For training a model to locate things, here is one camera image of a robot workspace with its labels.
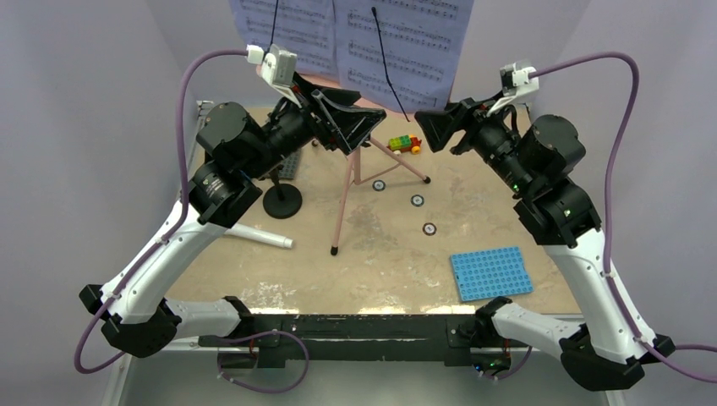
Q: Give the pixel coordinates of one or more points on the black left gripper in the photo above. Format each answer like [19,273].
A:
[332,124]

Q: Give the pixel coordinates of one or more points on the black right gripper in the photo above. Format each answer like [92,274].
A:
[440,127]

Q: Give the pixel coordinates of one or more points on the pink music stand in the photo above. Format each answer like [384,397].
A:
[353,176]

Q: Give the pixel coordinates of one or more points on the black microphone stand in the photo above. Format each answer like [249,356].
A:
[281,201]

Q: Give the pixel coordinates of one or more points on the white microphone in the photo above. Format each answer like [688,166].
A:
[260,236]

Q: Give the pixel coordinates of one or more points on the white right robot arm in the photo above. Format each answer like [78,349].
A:
[609,348]

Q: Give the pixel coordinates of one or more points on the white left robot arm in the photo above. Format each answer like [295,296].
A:
[135,313]

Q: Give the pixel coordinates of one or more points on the colourful brick toy car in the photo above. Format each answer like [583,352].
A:
[408,143]

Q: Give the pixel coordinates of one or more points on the blue poker chip near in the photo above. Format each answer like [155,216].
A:
[417,200]

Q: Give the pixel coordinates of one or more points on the blue poker chip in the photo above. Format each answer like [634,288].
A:
[379,185]
[417,200]

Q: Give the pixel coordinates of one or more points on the blue poker chip far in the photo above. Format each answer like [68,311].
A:
[379,185]

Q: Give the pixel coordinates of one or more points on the dark grey building baseplate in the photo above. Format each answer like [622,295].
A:
[288,168]

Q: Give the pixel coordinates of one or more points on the orange black poker chip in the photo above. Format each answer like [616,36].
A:
[429,228]

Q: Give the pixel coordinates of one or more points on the light blue building baseplate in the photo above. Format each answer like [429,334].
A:
[487,274]

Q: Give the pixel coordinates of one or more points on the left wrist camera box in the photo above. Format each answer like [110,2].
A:
[277,65]

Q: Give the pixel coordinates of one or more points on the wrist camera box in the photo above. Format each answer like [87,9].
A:
[517,85]
[277,65]

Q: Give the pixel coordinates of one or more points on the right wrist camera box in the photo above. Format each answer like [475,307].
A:
[517,85]

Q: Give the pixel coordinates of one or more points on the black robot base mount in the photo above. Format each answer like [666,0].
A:
[270,341]

